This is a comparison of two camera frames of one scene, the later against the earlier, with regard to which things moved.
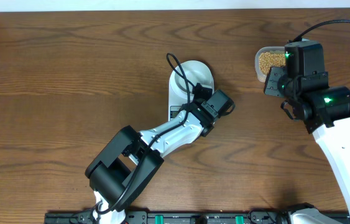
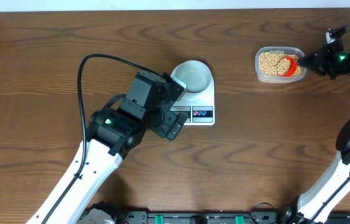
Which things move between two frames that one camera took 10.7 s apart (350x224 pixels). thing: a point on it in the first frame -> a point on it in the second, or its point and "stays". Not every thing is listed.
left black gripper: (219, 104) -> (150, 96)
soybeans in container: (268, 60) stays
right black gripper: (275, 74) -> (321, 62)
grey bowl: (196, 71) stays
